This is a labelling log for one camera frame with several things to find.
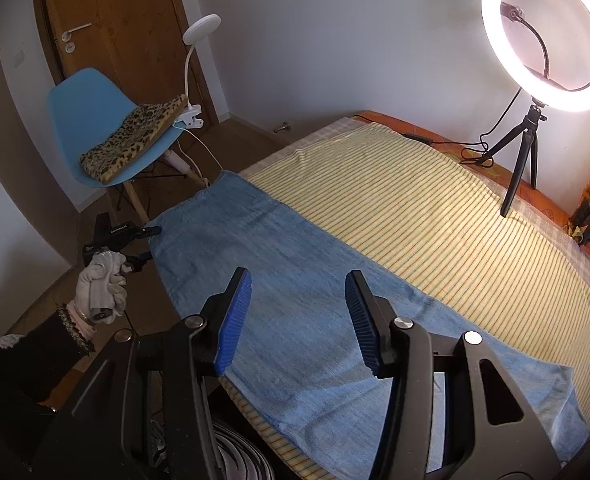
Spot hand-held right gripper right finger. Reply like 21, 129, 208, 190
344, 270, 558, 480

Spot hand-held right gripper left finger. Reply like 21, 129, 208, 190
35, 267, 253, 480

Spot blue denim pants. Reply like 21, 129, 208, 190
147, 170, 590, 453

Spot person's left forearm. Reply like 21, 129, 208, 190
0, 305, 98, 411

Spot person's left hand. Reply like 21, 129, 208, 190
75, 251, 128, 331

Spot leopard print cushion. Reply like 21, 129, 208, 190
79, 94, 188, 184

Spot yellow striped sheet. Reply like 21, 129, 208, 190
220, 125, 590, 480

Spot person's dark striped clothing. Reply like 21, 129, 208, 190
145, 395, 296, 480

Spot blue plastic chair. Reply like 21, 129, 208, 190
48, 67, 211, 226

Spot wooden door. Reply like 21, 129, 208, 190
31, 0, 221, 126

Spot white clip lamp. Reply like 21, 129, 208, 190
172, 14, 222, 128

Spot black mini tripod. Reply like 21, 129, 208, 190
475, 97, 548, 218

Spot beaded bracelet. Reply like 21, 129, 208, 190
57, 302, 98, 356

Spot white lamp cable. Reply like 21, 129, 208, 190
190, 127, 226, 171

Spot black ring light cable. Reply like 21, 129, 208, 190
402, 87, 521, 166

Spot silver door handle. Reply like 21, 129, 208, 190
61, 22, 93, 42

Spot white ring light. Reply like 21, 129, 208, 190
480, 0, 590, 113

